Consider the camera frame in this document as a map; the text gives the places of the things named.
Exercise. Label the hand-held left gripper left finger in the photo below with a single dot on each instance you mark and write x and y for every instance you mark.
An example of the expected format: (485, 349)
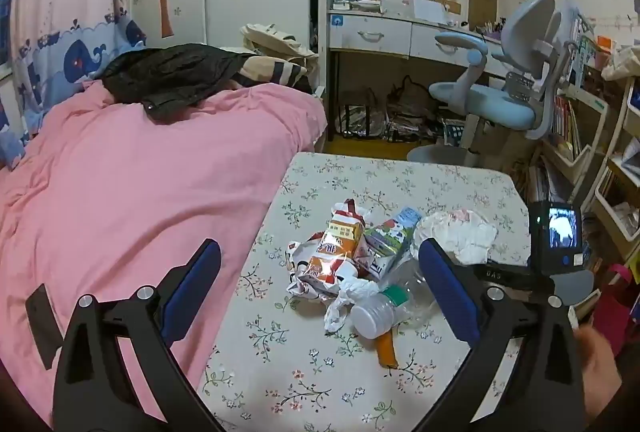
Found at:
(192, 292)

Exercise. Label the white desk with drawers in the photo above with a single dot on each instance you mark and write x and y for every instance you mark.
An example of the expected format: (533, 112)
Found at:
(380, 32)

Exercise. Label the white bookshelf with books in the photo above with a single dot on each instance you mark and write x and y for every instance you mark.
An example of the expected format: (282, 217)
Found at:
(570, 122)

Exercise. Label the whale print curtain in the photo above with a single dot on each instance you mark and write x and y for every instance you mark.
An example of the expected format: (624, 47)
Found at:
(65, 12)

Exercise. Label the orange peel strip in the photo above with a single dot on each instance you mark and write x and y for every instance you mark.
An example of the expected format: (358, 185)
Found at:
(387, 349)

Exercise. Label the blue green milk carton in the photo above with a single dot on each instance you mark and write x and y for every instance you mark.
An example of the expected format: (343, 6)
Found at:
(392, 237)

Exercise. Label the beige tote bag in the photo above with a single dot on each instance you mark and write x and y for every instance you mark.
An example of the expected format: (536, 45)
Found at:
(272, 37)

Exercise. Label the grey blue office chair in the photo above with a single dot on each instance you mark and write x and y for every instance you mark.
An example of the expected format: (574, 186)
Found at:
(500, 87)

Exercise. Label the black rectangular tag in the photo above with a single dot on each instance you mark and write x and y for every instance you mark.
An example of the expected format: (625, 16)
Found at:
(42, 327)

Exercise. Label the striped beige pillow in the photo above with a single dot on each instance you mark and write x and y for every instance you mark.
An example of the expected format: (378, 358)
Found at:
(270, 70)

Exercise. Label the beige cloth bag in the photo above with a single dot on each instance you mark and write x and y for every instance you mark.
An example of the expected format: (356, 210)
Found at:
(622, 62)

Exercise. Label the white storage cart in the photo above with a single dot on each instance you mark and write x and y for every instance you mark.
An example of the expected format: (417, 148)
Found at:
(620, 172)

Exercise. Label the cork board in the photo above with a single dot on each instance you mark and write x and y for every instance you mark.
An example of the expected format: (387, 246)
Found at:
(482, 10)

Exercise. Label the pink blanket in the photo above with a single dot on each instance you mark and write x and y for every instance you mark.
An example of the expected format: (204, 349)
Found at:
(125, 187)

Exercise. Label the crumpled white paper napkin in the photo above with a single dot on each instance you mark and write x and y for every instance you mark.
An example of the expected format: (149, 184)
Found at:
(460, 232)

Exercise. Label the orange snack wrapper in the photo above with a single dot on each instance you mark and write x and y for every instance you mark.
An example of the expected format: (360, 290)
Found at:
(327, 257)

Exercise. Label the red bag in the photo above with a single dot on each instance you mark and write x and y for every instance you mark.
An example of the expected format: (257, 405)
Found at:
(617, 307)

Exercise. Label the black jacket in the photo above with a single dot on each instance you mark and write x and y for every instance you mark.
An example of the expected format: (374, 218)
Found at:
(165, 77)

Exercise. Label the floral tablecloth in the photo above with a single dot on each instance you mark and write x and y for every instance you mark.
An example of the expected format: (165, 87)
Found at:
(350, 387)

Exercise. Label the clear plastic bottle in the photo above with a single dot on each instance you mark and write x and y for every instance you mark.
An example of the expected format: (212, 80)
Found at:
(380, 309)

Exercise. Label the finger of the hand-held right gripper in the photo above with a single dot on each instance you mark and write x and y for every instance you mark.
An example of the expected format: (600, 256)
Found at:
(510, 277)

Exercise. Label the crumpled white tissue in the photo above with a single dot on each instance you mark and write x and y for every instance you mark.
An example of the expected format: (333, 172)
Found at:
(345, 299)

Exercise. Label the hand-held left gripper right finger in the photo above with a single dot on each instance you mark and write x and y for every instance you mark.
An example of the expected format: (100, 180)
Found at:
(447, 292)

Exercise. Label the person's right hand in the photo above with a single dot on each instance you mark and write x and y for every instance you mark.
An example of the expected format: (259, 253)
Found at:
(595, 362)

